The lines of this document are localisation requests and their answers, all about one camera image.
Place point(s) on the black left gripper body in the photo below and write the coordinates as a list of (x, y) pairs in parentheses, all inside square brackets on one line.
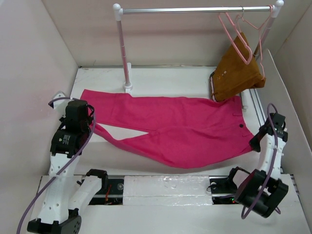
[(87, 127)]

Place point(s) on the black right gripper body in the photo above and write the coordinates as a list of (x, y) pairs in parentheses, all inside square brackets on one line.
[(255, 143)]

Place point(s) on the pink trousers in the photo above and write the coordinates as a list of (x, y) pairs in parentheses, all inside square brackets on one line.
[(180, 132)]

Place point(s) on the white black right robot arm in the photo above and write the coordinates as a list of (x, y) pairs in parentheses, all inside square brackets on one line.
[(262, 190)]

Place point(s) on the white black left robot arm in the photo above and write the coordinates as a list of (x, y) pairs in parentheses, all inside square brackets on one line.
[(65, 199)]

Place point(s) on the brown trousers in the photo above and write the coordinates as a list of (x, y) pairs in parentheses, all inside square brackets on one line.
[(232, 76)]

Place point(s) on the pink hanger with brown trousers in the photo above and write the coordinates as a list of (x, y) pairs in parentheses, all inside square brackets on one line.
[(263, 31)]

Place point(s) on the white clothes rack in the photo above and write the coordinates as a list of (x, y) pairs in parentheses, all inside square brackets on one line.
[(230, 13)]

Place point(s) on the aluminium side rail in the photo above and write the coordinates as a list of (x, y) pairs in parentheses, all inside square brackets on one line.
[(263, 117)]

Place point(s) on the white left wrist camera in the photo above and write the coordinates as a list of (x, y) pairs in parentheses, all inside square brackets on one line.
[(59, 102)]

